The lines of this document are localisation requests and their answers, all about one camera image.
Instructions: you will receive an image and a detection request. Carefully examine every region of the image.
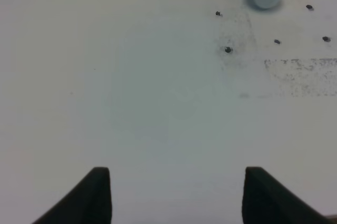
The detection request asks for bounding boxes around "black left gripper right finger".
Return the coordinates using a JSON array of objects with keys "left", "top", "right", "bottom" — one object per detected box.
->
[{"left": 242, "top": 167, "right": 332, "bottom": 224}]

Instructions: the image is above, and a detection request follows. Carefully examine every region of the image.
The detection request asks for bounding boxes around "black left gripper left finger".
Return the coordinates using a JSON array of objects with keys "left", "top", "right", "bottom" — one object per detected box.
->
[{"left": 35, "top": 167, "right": 113, "bottom": 224}]

